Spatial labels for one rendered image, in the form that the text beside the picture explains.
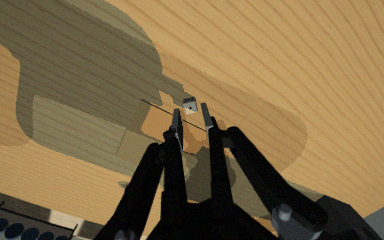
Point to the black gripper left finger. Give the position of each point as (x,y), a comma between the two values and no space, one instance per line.
(130,217)

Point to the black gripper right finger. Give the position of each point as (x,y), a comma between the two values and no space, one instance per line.
(294,215)

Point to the white die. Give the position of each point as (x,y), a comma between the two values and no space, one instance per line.
(190,105)

